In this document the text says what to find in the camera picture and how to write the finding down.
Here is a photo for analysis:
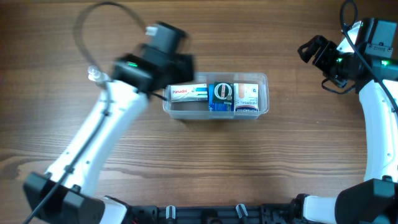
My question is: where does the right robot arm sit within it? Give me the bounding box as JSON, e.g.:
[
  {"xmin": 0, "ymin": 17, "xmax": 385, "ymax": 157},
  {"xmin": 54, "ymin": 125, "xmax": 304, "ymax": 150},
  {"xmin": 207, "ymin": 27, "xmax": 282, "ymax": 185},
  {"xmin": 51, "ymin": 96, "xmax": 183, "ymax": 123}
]
[{"xmin": 298, "ymin": 18, "xmax": 397, "ymax": 223}]

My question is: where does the white plaster box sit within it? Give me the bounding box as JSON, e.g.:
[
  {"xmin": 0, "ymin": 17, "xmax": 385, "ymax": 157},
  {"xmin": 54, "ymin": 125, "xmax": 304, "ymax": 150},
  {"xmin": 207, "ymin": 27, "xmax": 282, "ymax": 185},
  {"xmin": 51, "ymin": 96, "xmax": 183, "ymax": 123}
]
[{"xmin": 233, "ymin": 83, "xmax": 259, "ymax": 112}]

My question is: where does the blue box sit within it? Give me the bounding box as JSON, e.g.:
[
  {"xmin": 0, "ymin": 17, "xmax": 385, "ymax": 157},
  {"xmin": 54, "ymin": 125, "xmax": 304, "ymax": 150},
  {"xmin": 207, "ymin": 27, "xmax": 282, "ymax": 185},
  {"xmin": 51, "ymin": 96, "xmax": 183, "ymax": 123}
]
[{"xmin": 208, "ymin": 84, "xmax": 234, "ymax": 111}]

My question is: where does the clear plastic container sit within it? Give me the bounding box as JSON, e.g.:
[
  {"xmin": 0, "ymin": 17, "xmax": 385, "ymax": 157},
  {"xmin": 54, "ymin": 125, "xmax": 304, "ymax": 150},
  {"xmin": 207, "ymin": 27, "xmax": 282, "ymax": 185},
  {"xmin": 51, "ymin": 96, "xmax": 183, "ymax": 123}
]
[{"xmin": 163, "ymin": 72, "xmax": 269, "ymax": 119}]

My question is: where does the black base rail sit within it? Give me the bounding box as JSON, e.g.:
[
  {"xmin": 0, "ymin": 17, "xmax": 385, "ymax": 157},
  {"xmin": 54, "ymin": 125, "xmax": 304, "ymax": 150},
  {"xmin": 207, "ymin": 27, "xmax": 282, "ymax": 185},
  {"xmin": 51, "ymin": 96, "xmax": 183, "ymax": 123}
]
[{"xmin": 123, "ymin": 203, "xmax": 308, "ymax": 224}]

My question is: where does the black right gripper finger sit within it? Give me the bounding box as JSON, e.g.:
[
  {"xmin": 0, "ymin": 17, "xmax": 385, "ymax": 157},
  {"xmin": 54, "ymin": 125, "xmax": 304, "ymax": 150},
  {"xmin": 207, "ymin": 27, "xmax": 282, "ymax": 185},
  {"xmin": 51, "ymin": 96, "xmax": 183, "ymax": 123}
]
[
  {"xmin": 307, "ymin": 35, "xmax": 329, "ymax": 50},
  {"xmin": 297, "ymin": 42, "xmax": 319, "ymax": 63}
]

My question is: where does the white calamol lotion bottle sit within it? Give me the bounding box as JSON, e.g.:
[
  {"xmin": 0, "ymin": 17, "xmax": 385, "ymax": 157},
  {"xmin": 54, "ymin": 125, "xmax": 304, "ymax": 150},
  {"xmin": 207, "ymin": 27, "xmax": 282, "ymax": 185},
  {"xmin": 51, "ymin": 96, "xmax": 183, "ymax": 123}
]
[{"xmin": 88, "ymin": 65, "xmax": 109, "ymax": 86}]

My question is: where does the green Zam-Buk box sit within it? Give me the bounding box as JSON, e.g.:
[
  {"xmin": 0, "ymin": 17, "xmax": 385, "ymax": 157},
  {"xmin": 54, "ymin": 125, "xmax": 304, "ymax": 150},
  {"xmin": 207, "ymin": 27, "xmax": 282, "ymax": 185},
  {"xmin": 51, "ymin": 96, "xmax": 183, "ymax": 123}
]
[{"xmin": 213, "ymin": 82, "xmax": 234, "ymax": 105}]

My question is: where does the white green medicine box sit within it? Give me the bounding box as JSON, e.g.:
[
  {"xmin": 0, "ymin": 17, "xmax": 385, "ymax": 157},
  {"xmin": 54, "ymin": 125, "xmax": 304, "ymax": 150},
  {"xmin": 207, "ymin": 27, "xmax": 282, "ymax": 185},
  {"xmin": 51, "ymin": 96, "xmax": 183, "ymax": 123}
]
[{"xmin": 170, "ymin": 83, "xmax": 208, "ymax": 103}]

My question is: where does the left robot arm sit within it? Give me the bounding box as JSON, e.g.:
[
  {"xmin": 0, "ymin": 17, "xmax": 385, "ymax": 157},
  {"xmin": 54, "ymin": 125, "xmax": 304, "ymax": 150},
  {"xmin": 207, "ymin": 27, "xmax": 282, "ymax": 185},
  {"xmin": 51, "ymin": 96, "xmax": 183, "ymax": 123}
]
[{"xmin": 23, "ymin": 22, "xmax": 194, "ymax": 223}]

